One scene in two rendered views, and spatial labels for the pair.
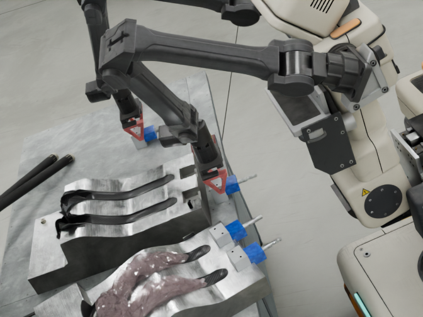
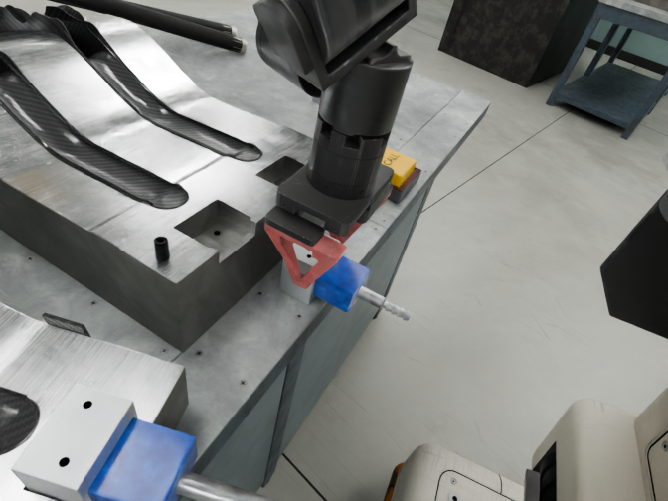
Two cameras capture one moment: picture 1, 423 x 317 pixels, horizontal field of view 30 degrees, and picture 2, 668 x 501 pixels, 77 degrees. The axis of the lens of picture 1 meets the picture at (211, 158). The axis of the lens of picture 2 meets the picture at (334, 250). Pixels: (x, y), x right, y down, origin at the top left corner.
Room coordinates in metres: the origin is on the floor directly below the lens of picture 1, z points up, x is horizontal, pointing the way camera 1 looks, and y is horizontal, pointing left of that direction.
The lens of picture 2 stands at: (1.46, -0.07, 1.13)
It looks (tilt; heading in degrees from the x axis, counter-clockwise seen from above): 42 degrees down; 13
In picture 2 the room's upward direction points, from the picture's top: 14 degrees clockwise
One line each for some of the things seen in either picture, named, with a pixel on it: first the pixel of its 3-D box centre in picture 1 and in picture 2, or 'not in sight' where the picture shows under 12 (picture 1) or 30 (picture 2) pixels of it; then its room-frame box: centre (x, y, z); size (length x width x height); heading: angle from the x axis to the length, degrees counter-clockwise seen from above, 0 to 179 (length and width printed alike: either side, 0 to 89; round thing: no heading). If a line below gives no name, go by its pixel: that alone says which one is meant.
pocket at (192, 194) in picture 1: (193, 199); (217, 240); (1.69, 0.09, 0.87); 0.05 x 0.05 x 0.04; 83
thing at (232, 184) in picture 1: (234, 183); (350, 286); (1.75, -0.03, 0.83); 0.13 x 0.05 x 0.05; 85
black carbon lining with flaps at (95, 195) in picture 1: (111, 202); (87, 88); (1.77, 0.29, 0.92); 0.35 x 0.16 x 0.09; 83
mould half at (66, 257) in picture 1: (114, 216); (95, 124); (1.78, 0.31, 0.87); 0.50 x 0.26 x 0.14; 83
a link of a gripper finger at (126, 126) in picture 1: (136, 126); not in sight; (2.16, 0.17, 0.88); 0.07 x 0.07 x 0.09; 83
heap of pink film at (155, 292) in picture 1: (143, 285); not in sight; (1.42, 0.26, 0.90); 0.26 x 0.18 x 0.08; 100
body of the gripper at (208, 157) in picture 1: (205, 151); (345, 160); (1.75, 0.01, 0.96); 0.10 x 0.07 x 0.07; 176
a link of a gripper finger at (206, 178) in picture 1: (216, 177); (315, 241); (1.72, 0.01, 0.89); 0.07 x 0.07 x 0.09; 86
